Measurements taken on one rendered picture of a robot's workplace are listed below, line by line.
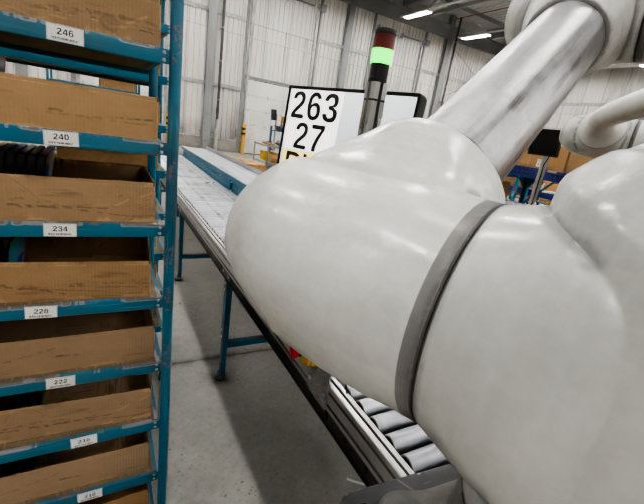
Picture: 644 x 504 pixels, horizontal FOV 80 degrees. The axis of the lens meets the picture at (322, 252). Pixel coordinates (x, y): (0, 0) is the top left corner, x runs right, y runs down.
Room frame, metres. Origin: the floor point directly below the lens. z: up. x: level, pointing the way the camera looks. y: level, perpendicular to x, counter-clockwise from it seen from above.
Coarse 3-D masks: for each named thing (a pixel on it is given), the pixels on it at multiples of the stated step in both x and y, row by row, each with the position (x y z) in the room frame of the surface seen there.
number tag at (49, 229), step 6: (48, 228) 0.80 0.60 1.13; (54, 228) 0.80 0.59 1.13; (60, 228) 0.81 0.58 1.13; (66, 228) 0.82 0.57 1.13; (72, 228) 0.82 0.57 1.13; (48, 234) 0.80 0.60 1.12; (54, 234) 0.80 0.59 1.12; (60, 234) 0.81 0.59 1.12; (66, 234) 0.82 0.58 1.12; (72, 234) 0.82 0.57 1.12
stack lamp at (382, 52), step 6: (378, 36) 0.97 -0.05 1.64; (384, 36) 0.97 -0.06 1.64; (390, 36) 0.97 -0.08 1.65; (378, 42) 0.97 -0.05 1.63; (384, 42) 0.97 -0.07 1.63; (390, 42) 0.97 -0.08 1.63; (372, 48) 0.99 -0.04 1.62; (378, 48) 0.97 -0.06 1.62; (384, 48) 0.97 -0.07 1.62; (390, 48) 0.97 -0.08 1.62; (372, 54) 0.98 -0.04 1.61; (378, 54) 0.97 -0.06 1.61; (384, 54) 0.97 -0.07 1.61; (390, 54) 0.97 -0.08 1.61; (372, 60) 0.98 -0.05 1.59; (378, 60) 0.97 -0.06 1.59; (384, 60) 0.97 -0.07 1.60; (390, 60) 0.98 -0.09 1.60
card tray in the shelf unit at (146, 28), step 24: (0, 0) 0.80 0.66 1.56; (24, 0) 0.81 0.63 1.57; (48, 0) 0.83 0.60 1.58; (72, 0) 0.85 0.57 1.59; (96, 0) 0.88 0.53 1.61; (120, 0) 0.90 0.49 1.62; (144, 0) 0.92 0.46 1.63; (72, 24) 0.85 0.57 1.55; (96, 24) 0.88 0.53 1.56; (120, 24) 0.90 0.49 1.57; (144, 24) 0.92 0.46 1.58
